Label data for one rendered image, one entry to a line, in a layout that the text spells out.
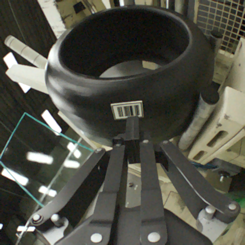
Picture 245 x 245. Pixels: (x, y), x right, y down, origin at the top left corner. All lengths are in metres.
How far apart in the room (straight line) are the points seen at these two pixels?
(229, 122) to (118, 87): 0.25
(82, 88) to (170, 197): 0.76
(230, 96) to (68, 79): 0.38
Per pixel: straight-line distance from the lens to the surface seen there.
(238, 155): 0.77
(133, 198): 0.98
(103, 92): 0.34
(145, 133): 0.18
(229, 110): 0.35
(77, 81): 0.38
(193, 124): 0.44
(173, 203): 0.94
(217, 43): 0.57
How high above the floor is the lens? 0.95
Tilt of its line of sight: 19 degrees up
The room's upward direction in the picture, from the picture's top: 69 degrees counter-clockwise
